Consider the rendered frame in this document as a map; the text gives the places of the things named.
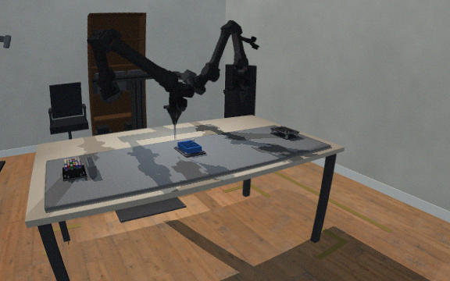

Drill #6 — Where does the blue tube rack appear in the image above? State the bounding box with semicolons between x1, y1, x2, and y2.
177;140;202;154

